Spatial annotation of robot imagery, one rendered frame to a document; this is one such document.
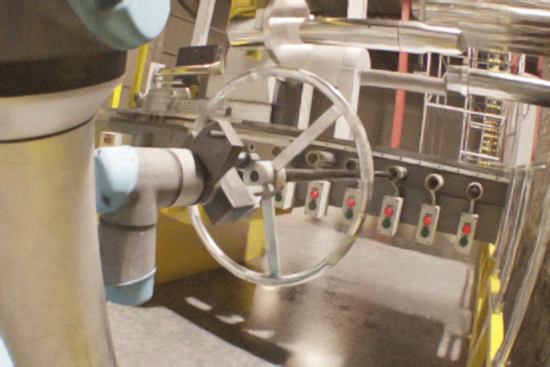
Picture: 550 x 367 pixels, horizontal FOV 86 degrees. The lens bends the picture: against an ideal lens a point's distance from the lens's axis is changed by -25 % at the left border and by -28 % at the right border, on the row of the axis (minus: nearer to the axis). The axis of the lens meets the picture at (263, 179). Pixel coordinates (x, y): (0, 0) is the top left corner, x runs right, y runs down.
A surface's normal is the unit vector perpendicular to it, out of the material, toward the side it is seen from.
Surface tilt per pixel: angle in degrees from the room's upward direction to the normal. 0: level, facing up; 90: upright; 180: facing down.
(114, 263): 90
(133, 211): 90
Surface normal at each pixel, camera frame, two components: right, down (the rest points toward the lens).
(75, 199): 0.95, 0.25
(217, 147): -0.56, 0.02
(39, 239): 0.64, 0.40
